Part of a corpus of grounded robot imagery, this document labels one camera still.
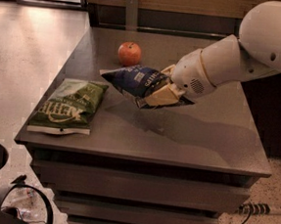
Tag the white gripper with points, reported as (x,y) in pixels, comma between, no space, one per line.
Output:
(190,73)

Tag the left metal shelf bracket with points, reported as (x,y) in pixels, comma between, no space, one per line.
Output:
(131,14)

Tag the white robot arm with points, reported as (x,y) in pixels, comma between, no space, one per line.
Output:
(253,54)

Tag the red apple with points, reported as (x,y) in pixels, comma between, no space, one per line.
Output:
(129,54)

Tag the white power strip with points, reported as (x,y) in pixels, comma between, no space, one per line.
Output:
(259,209)

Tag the blue chip bag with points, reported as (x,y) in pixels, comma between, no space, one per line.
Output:
(133,82)

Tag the black curved cable hoop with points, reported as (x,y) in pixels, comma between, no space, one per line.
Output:
(24,204)

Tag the grey drawer cabinet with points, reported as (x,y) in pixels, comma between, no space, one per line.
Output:
(185,165)

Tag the green jalapeno chip bag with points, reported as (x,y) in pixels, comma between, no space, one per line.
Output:
(70,109)

